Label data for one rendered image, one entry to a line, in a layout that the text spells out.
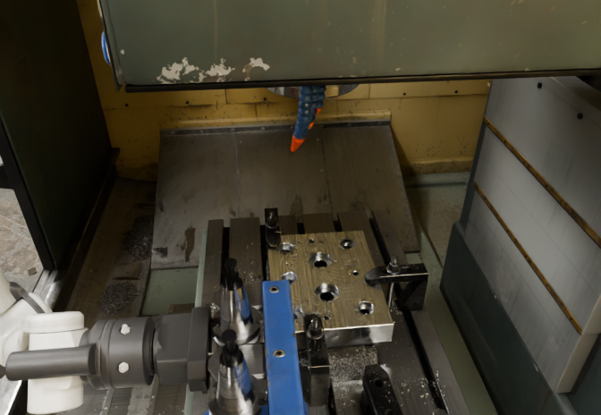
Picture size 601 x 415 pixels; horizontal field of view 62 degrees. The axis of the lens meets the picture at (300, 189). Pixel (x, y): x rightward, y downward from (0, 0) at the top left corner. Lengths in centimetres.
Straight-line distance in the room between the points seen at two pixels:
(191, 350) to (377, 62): 43
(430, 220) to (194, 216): 88
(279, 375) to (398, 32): 40
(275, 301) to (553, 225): 54
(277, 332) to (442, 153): 161
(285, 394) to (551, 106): 66
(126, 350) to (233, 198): 115
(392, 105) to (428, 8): 155
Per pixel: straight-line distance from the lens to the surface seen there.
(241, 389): 57
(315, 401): 97
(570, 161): 94
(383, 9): 44
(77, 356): 68
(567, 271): 98
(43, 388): 74
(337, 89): 73
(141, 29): 43
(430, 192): 212
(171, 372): 69
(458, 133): 214
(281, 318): 67
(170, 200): 180
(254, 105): 191
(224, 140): 192
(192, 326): 70
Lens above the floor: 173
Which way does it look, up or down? 34 degrees down
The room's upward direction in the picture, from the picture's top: straight up
